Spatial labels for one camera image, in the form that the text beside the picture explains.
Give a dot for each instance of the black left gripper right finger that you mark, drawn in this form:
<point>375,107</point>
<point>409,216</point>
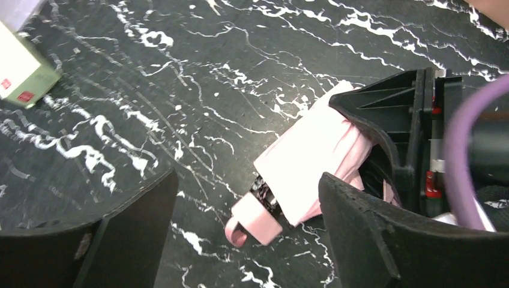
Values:
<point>377,244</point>

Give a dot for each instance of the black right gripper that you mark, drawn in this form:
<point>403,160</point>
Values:
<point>449,127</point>

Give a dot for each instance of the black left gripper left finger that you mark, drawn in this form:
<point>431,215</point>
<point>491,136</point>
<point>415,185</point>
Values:
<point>111,245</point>

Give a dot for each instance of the small white box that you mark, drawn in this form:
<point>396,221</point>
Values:
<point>26,76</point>

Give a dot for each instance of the pink and black folding umbrella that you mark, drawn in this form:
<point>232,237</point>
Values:
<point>322,140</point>

